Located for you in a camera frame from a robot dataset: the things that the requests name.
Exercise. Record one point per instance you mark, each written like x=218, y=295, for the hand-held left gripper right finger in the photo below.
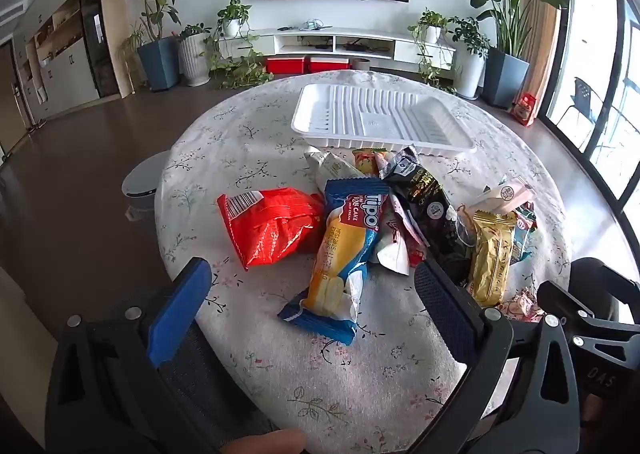
x=445, y=314

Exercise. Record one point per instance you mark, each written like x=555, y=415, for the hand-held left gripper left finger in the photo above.
x=180, y=309

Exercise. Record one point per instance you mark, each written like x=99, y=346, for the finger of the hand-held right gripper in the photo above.
x=565, y=301

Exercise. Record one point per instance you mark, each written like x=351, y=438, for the gold snack packet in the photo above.
x=492, y=259

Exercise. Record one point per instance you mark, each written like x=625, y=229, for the blue panda snack packet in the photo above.
x=525, y=234

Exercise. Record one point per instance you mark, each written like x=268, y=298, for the pink cartoon snack packet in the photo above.
x=407, y=221

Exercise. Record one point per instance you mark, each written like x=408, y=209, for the black snack packet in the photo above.
x=425, y=199

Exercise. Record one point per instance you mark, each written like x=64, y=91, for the red snack bag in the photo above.
x=270, y=229

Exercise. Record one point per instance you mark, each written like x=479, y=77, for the blue cake packet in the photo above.
x=340, y=254

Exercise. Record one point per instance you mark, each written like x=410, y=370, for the clear pastry packet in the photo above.
x=505, y=194

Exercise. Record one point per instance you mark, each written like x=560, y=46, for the orange snack packet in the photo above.
x=365, y=163

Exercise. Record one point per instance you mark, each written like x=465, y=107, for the white snack bag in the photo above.
x=330, y=166

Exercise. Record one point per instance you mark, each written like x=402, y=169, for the white plastic tray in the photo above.
x=380, y=119

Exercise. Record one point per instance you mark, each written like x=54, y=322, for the white round bin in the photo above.
x=142, y=184

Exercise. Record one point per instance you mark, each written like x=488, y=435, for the red floor bag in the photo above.
x=525, y=109

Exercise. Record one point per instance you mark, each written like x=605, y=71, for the black outdoor chair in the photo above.
x=586, y=94

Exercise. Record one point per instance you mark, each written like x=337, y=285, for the leafy tree in blue pot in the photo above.
x=157, y=64

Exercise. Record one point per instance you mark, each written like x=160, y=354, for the plant in tall white pot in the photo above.
x=470, y=69

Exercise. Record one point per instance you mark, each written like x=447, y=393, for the plant in ribbed white pot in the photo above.
x=194, y=59

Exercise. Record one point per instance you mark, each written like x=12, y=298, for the brown round pot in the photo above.
x=361, y=64

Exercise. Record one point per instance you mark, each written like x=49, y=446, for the red storage box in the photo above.
x=285, y=65
x=329, y=65

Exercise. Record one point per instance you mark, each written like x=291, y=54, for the black framed glass door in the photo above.
x=559, y=34

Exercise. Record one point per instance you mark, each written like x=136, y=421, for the beige curtain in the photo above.
x=542, y=34

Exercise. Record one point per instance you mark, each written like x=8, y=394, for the white television cabinet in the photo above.
x=300, y=36

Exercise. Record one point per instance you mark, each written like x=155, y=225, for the wall cabinets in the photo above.
x=60, y=64

